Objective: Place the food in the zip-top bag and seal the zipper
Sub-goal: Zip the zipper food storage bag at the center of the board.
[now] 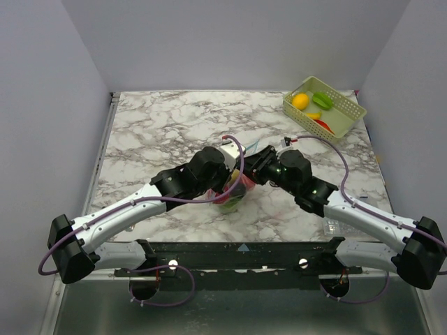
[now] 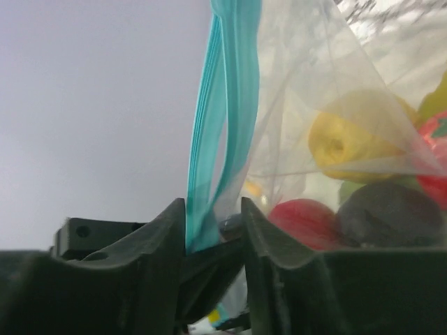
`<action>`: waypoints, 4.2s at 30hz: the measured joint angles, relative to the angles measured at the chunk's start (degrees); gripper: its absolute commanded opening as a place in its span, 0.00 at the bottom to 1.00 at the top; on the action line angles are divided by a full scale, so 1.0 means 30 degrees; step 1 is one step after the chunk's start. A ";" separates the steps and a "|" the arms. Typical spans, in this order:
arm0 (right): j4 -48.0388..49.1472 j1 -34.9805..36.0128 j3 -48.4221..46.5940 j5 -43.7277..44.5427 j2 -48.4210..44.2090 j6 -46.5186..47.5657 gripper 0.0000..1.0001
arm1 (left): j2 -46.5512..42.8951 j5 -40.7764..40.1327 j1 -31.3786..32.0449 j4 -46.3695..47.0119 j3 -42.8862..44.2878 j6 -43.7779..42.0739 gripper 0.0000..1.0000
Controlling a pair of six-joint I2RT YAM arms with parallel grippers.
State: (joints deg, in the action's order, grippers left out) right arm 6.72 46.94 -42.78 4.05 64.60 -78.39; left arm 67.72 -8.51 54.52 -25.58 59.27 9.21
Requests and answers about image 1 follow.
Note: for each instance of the clear plastic box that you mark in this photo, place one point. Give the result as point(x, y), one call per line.
point(337, 228)

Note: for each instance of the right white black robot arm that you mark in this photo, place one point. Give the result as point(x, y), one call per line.
point(414, 250)

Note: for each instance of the clear zip top bag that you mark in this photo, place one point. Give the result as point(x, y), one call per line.
point(251, 149)

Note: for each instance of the green white cabbage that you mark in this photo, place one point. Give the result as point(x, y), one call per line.
point(230, 205)

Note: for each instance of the beige pear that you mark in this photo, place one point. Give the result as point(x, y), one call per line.
point(235, 176)

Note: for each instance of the green plastic basket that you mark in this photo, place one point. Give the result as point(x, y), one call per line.
point(341, 118)

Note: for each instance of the green lettuce leaf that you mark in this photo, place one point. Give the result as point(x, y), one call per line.
point(322, 100)

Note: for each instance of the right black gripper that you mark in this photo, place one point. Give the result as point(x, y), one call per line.
point(249, 162)

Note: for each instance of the red chili pepper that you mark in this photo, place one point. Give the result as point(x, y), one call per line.
point(324, 125)

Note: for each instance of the red apple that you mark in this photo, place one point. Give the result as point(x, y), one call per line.
point(249, 184)

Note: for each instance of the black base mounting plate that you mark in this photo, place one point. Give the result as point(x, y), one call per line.
point(237, 265)

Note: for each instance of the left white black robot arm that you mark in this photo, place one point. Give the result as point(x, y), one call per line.
point(74, 244)

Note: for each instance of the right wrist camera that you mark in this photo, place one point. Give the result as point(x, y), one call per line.
point(288, 141)

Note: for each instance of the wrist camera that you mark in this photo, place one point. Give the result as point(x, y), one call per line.
point(288, 141)
point(231, 153)

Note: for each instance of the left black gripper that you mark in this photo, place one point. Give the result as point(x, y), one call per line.
point(225, 172)

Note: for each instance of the yellow banana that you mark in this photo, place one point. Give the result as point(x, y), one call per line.
point(316, 115)

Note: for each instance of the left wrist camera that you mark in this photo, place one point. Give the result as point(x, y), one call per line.
point(231, 153)

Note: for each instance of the yellow lemon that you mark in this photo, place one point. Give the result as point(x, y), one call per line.
point(300, 101)

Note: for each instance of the red pomegranate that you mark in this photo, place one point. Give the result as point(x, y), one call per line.
point(219, 198)

